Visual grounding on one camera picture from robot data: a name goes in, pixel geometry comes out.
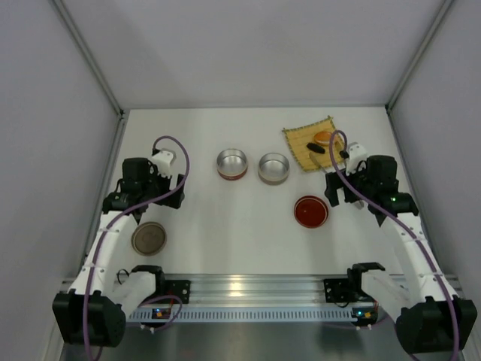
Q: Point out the left aluminium frame post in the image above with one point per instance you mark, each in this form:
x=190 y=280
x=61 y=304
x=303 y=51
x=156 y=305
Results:
x=80 y=43

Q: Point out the beige lunch box container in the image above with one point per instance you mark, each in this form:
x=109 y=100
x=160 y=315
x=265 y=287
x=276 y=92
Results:
x=273 y=168

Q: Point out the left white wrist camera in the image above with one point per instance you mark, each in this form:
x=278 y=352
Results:
x=163 y=160

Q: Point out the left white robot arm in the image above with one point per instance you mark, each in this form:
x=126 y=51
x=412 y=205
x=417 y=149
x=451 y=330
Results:
x=101 y=323

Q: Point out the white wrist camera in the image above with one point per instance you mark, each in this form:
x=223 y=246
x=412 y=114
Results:
x=354 y=157
x=163 y=160

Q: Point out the right aluminium frame post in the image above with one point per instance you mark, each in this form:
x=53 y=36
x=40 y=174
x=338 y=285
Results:
x=434 y=26

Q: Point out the red lunch box container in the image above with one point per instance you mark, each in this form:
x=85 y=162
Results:
x=232 y=164

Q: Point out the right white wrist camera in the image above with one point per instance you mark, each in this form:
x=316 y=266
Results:
x=354 y=157

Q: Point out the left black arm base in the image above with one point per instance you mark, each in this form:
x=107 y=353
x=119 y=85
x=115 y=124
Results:
x=164 y=287

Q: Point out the beige lunch box lid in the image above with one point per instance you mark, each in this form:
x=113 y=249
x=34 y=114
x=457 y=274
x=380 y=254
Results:
x=149 y=238

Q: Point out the red lunch box lid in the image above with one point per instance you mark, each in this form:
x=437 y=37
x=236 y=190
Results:
x=310 y=212

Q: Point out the grey slotted cable duct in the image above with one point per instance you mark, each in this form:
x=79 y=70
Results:
x=254 y=315

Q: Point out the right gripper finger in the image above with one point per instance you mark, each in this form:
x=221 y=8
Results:
x=331 y=194
x=380 y=215

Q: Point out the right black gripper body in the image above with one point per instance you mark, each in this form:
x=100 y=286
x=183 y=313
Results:
x=339 y=189

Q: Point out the orange sesame bun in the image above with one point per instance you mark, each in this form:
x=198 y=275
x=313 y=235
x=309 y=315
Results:
x=322 y=138

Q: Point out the yellow bamboo mat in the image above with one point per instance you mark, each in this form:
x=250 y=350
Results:
x=297 y=139

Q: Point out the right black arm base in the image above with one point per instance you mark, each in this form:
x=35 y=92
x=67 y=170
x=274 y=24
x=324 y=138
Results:
x=343 y=291

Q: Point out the aluminium front rail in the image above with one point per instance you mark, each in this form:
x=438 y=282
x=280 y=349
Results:
x=242 y=290

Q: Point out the aluminium frame post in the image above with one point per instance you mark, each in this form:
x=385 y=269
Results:
x=434 y=26
x=80 y=43

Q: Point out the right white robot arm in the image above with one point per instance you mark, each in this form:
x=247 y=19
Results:
x=429 y=315

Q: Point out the black spiky food piece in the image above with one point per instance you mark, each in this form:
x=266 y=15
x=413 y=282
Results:
x=316 y=148

